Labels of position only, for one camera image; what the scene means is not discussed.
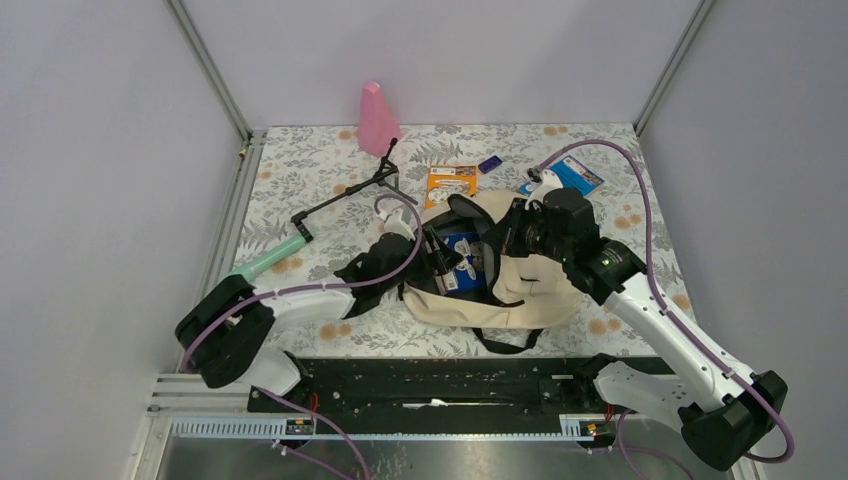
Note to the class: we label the beige canvas backpack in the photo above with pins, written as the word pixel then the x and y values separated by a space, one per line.
pixel 522 297

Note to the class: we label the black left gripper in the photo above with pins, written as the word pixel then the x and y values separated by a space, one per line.
pixel 439 258

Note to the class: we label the pink cone-shaped object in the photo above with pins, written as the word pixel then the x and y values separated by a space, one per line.
pixel 377 125

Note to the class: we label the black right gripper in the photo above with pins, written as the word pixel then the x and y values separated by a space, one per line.
pixel 504 235

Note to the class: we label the orange booklet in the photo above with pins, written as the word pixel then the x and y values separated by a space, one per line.
pixel 446 180

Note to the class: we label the blue booklet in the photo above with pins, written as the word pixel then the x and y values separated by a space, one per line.
pixel 562 172

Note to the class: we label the green tube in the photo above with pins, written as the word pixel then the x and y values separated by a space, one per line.
pixel 251 270

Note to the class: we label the small purple box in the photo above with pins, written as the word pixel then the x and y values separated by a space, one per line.
pixel 489 165

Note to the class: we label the blue picture book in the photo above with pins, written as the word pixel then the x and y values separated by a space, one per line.
pixel 469 274

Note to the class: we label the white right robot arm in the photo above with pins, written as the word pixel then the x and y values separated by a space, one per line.
pixel 719 405

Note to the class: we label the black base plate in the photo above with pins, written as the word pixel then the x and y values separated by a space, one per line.
pixel 491 395

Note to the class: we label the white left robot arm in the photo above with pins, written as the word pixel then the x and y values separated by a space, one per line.
pixel 223 336

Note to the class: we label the black compass tool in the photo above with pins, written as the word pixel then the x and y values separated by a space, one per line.
pixel 387 175

